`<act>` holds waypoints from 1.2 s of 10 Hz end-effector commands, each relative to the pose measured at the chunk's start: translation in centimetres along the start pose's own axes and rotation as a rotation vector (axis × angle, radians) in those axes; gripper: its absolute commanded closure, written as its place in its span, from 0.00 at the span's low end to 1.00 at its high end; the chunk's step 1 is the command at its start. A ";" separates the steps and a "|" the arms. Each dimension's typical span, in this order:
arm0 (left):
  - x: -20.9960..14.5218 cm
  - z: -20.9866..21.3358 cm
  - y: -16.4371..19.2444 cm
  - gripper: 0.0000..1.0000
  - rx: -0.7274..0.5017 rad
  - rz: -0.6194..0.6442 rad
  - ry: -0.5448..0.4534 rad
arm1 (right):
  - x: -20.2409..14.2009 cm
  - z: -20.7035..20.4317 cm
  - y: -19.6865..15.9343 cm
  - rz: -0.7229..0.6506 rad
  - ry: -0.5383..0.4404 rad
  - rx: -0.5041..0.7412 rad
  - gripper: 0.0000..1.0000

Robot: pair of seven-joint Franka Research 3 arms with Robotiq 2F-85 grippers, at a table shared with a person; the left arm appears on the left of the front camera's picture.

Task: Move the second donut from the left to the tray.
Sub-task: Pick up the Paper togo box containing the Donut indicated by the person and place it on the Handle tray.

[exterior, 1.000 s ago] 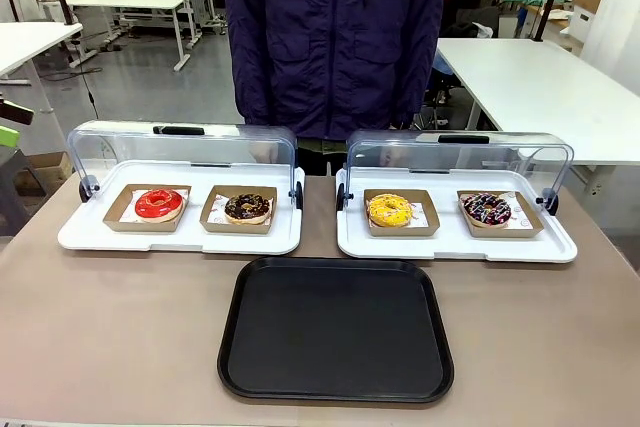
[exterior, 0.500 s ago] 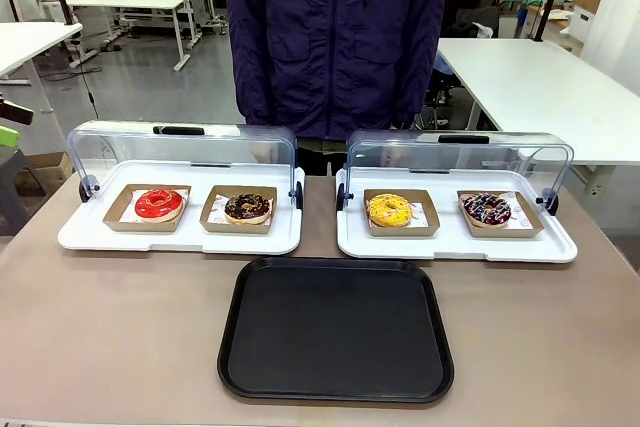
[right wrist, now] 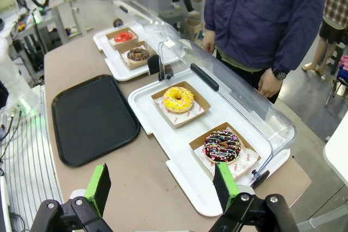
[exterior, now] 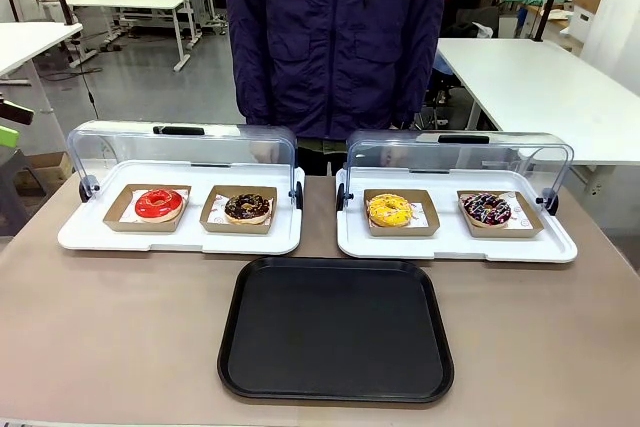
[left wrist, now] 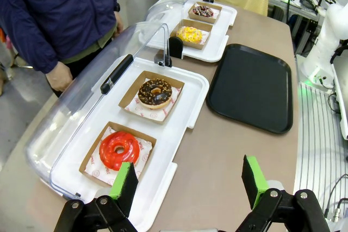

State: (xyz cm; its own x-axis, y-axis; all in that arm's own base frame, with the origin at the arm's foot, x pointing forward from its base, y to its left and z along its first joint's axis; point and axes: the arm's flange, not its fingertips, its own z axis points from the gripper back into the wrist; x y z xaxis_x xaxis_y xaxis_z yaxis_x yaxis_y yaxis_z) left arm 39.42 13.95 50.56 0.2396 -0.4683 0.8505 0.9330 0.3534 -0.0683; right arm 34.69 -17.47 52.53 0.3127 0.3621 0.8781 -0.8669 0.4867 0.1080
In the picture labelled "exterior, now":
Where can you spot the yellow glazed donut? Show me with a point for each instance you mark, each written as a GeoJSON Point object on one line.
{"type": "Point", "coordinates": [390, 209]}

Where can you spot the chocolate sprinkled donut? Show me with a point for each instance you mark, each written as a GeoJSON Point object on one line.
{"type": "Point", "coordinates": [248, 208]}

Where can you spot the brown cardboard donut tray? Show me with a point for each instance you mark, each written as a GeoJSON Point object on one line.
{"type": "Point", "coordinates": [212, 224]}
{"type": "Point", "coordinates": [430, 227]}
{"type": "Point", "coordinates": [117, 217]}
{"type": "Point", "coordinates": [530, 227]}

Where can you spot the black plastic serving tray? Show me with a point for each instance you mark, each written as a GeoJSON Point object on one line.
{"type": "Point", "coordinates": [335, 327]}

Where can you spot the white display tray base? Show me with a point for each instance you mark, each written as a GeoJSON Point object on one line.
{"type": "Point", "coordinates": [450, 249]}
{"type": "Point", "coordinates": [180, 242]}

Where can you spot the red glazed donut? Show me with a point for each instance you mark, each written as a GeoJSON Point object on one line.
{"type": "Point", "coordinates": [159, 205]}

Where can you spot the dark chocolate colourful-sprinkle donut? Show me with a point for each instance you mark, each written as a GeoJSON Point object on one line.
{"type": "Point", "coordinates": [486, 212]}

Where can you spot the person in navy jacket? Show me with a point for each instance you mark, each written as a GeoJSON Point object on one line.
{"type": "Point", "coordinates": [332, 37]}

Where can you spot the large white table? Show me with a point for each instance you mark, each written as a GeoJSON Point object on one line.
{"type": "Point", "coordinates": [540, 92]}

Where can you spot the white workbench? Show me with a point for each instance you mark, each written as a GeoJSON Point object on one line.
{"type": "Point", "coordinates": [125, 2]}

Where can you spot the cardboard box on floor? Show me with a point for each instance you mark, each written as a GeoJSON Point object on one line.
{"type": "Point", "coordinates": [42, 172]}

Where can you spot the black and green gripper part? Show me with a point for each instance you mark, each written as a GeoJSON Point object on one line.
{"type": "Point", "coordinates": [11, 119]}

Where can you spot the white table with black pole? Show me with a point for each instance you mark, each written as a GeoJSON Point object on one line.
{"type": "Point", "coordinates": [25, 44]}

